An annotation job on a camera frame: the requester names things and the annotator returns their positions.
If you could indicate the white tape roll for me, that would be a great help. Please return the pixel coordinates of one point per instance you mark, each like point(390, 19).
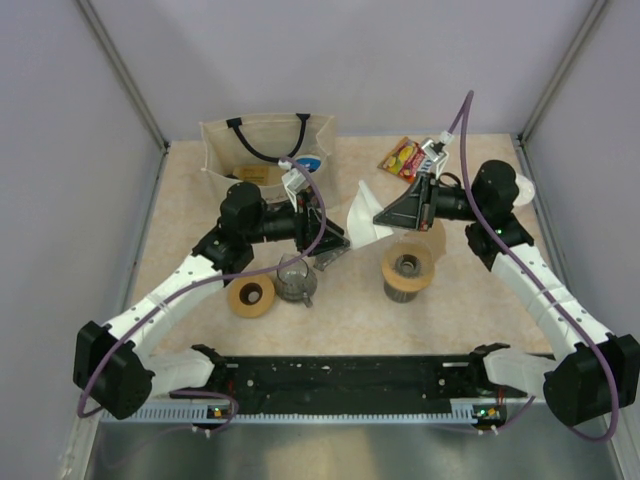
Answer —
point(526, 191)

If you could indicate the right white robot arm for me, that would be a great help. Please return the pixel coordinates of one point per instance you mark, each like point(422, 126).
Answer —
point(592, 371)

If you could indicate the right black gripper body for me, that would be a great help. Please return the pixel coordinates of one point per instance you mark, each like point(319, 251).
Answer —
point(430, 197)

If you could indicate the red yellow candy packet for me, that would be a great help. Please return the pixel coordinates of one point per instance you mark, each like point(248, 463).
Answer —
point(404, 160)

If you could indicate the clear glass dripper cone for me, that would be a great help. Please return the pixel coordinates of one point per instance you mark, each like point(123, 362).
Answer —
point(412, 258)

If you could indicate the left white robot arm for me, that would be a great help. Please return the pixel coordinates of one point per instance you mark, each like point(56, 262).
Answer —
point(115, 364)

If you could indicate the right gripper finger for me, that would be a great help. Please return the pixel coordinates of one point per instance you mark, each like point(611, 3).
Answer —
point(405, 210)
point(404, 226)

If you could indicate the grey glass carafe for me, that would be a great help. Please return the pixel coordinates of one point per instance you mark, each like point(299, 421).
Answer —
point(399, 296)

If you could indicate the white paper coffee filter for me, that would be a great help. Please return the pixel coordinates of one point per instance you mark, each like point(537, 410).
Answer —
point(360, 227)

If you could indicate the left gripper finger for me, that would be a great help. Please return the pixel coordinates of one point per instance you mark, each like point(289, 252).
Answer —
point(328, 249)
point(333, 234)

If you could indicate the glass carafe with handle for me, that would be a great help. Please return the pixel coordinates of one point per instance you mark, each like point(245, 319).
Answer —
point(295, 283)

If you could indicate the brown paper coffee filter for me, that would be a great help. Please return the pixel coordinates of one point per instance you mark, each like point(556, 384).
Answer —
point(435, 238)

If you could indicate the brown box in bag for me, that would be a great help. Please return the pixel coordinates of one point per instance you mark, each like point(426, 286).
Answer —
point(261, 175)

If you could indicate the beige canvas tote bag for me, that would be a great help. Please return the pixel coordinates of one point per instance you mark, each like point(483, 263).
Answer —
point(262, 140)

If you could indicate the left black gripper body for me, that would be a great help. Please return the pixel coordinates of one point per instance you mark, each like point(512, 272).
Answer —
point(304, 236)

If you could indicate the blue white item in bag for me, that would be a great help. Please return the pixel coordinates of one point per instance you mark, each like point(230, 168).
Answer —
point(310, 162)

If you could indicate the grey glass dripper cone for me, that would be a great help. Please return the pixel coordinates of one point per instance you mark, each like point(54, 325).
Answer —
point(323, 261)

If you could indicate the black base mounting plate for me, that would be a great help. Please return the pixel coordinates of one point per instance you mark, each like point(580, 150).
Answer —
point(341, 385)

